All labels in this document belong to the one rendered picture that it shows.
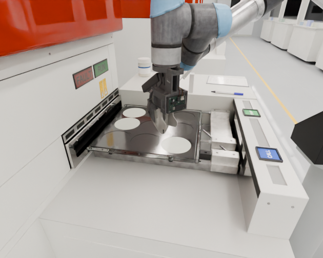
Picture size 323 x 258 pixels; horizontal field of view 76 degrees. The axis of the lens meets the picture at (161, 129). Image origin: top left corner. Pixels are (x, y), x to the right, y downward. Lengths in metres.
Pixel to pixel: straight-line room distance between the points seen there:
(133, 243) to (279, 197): 0.36
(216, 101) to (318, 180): 0.51
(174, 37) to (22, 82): 0.35
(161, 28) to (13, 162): 0.44
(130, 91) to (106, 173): 0.44
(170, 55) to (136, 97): 0.53
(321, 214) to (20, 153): 1.10
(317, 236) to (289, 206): 0.71
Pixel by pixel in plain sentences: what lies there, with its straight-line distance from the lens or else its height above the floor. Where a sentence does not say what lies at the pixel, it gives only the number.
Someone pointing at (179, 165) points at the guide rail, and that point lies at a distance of 0.73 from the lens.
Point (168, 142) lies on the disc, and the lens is 0.71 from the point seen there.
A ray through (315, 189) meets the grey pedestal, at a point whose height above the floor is 0.66.
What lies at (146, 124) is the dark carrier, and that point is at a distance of 0.83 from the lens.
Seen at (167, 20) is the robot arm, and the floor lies 1.27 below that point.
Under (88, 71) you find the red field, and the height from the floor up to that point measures 1.11.
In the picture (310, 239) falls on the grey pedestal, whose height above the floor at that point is 0.39.
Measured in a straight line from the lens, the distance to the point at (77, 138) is 0.72.
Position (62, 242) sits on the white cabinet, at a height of 0.73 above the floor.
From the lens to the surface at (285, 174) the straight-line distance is 0.57.
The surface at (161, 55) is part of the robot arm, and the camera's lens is 0.52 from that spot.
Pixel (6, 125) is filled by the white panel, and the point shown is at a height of 1.08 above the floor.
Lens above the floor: 1.29
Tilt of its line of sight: 30 degrees down
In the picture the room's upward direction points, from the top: straight up
